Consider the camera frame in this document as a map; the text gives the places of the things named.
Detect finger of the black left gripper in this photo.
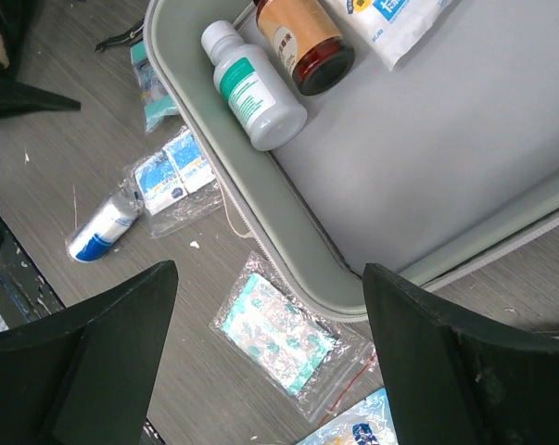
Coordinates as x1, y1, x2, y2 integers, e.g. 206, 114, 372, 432
0, 78, 81, 120

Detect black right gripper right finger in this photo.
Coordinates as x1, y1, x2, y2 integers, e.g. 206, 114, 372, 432
362, 264, 559, 444

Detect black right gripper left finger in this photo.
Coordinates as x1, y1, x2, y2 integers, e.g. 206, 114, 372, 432
0, 261, 178, 444

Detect medical tape roll packet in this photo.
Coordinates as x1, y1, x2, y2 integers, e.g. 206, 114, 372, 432
130, 41, 178, 134

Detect alcohol pads plastic bag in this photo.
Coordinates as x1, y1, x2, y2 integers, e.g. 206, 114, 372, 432
124, 126, 223, 238

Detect grey medicine kit case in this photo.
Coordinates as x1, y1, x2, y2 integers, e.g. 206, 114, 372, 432
144, 1, 559, 322

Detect white bottle green label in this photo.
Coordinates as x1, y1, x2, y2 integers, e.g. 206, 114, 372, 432
201, 20, 308, 151

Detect brown medicine bottle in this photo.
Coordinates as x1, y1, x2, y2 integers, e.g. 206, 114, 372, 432
254, 0, 356, 96

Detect white gauze packet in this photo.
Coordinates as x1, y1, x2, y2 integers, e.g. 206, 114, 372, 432
325, 0, 451, 70

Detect black floral plush blanket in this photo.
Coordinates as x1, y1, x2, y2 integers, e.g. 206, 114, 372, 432
0, 0, 44, 78

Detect blue cooling patch pouch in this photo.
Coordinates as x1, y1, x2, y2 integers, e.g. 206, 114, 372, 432
298, 388, 399, 445

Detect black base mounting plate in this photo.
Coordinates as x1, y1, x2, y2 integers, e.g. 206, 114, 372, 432
0, 216, 65, 332

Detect green plasters plastic bag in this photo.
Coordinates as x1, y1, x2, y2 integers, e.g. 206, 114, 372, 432
210, 252, 376, 424

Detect black handled scissors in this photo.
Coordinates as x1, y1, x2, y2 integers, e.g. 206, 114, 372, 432
95, 19, 144, 53

